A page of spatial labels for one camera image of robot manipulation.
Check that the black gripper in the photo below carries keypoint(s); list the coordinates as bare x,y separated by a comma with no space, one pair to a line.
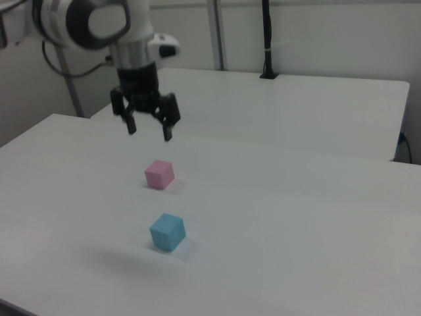
139,85

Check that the blue cube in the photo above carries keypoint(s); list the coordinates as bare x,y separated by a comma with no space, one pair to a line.
166,233

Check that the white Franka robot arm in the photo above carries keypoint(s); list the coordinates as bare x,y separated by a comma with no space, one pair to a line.
105,19

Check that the pink cube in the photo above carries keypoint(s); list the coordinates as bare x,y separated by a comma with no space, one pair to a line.
158,176

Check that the grey partition post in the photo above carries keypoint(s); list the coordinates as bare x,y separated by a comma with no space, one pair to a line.
74,95
217,33

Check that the black camera pole with base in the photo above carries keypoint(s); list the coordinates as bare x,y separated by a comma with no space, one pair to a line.
268,33

